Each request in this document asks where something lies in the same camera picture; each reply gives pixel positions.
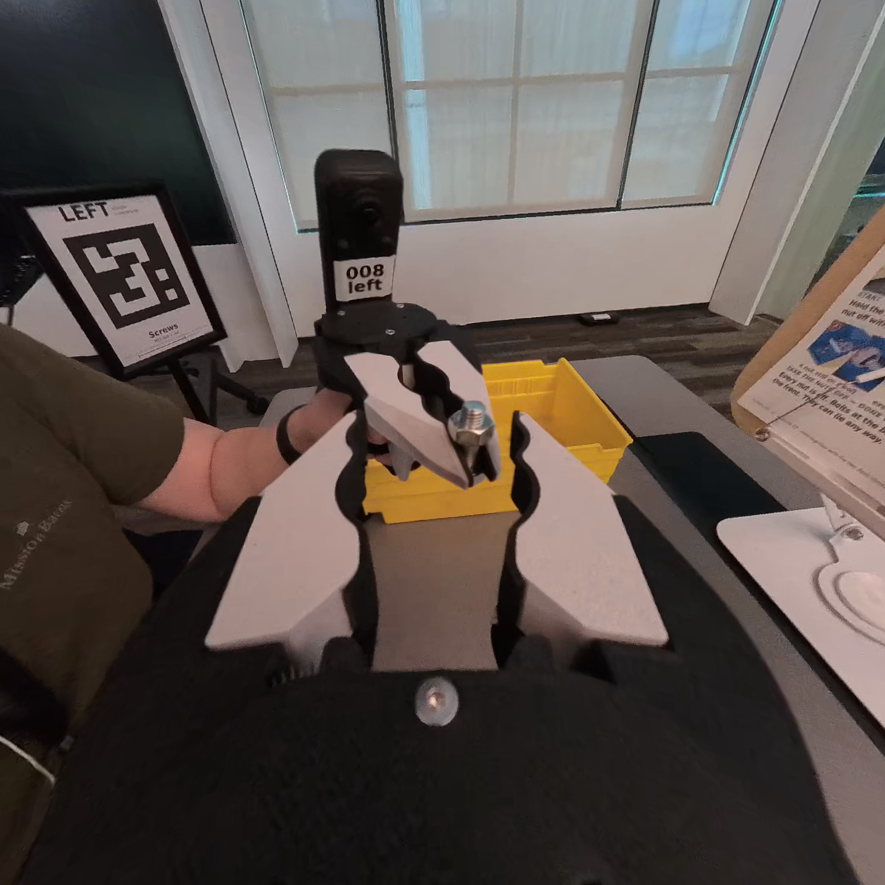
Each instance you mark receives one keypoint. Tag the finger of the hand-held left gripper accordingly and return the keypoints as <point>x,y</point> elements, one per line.
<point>460,373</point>
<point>397,415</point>

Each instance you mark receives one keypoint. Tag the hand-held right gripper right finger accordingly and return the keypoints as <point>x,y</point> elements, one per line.
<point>588,553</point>

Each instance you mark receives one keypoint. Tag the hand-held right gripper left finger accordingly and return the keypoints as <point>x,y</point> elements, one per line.
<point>290,553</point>

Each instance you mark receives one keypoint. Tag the steel hex bolt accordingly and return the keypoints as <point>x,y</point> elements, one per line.
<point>472,409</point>

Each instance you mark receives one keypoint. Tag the steel hex nut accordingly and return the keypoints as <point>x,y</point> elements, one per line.
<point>470,432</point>

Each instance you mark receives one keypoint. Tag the yellow divided parts bin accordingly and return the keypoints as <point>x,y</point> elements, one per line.
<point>553,428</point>

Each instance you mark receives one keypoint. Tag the person's left forearm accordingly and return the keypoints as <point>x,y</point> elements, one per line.
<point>207,470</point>

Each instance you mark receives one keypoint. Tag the person's left hand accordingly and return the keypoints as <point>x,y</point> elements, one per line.
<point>325,422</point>

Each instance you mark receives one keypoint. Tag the black floor device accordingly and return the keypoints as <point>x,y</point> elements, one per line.
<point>599,319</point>

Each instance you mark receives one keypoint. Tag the black easel stand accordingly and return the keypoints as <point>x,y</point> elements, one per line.
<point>221,394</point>

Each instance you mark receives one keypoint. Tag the large window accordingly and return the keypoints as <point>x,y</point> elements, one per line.
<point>518,104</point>

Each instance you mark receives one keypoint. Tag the framed marker sign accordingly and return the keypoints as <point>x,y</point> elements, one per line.
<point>124,276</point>

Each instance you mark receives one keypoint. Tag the wooden instruction board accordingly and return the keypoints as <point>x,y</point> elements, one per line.
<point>830,359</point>

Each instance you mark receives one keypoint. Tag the black wall screen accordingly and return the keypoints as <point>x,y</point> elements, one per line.
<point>83,90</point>

